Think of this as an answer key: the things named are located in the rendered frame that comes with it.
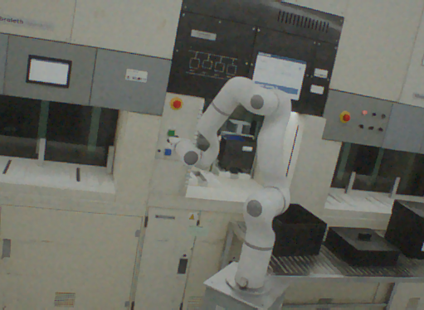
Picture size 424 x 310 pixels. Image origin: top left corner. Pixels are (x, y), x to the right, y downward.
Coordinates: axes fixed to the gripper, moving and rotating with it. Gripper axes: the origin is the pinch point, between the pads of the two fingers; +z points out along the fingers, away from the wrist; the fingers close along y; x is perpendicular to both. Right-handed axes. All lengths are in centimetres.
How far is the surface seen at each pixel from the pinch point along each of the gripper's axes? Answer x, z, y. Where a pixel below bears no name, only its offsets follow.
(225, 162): -23, 54, 47
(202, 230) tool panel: -52, 12, 27
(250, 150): -14, 54, 62
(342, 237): -34, -26, 88
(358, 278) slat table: -44, -50, 87
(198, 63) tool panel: 36.6, 12.4, 7.3
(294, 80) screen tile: 37, 12, 60
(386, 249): -34, -38, 108
